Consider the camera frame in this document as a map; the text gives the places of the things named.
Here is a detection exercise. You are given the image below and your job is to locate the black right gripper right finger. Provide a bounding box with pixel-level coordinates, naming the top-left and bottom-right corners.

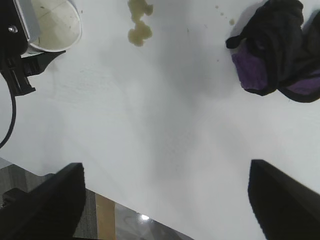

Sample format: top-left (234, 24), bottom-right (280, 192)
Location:
top-left (247, 159), bottom-right (320, 240)

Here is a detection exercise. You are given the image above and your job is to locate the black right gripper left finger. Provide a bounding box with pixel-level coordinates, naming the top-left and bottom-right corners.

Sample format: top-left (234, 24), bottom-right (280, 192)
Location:
top-left (0, 162), bottom-right (87, 240)

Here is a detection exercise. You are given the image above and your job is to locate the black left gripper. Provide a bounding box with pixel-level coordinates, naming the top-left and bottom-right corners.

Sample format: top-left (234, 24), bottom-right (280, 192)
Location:
top-left (0, 0), bottom-right (66, 97)

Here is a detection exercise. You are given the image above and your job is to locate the white paper coffee cup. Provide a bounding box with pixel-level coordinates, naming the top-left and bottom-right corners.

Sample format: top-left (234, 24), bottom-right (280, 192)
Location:
top-left (21, 0), bottom-right (83, 59)

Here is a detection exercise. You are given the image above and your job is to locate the black and purple cloth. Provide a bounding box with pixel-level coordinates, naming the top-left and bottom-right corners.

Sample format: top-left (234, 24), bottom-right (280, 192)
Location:
top-left (225, 0), bottom-right (320, 103)

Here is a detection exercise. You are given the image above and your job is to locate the brown spilled coffee puddle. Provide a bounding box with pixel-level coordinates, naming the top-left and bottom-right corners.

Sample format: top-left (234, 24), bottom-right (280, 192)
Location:
top-left (127, 0), bottom-right (154, 47)

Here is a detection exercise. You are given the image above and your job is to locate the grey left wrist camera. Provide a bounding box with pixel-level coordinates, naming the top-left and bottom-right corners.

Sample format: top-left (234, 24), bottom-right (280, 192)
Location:
top-left (13, 0), bottom-right (41, 43)

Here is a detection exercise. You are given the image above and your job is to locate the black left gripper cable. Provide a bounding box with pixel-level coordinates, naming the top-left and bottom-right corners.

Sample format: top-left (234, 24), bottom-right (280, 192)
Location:
top-left (0, 93), bottom-right (18, 150)

